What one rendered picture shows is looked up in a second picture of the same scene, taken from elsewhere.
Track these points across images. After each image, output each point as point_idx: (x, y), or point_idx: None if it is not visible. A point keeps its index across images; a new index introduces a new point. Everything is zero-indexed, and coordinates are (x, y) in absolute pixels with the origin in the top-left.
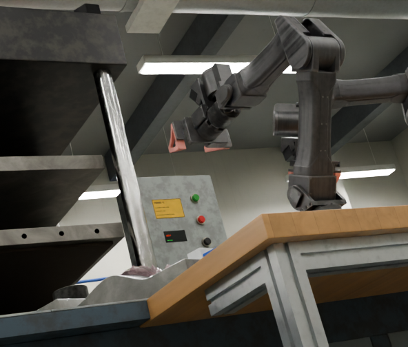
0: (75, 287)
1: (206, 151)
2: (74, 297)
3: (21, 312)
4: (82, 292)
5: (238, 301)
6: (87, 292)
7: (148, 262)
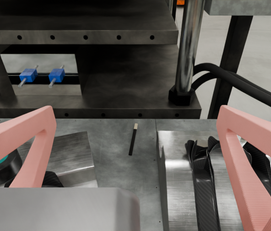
0: None
1: (219, 130)
2: None
3: (71, 30)
4: None
5: None
6: (7, 173)
7: (193, 6)
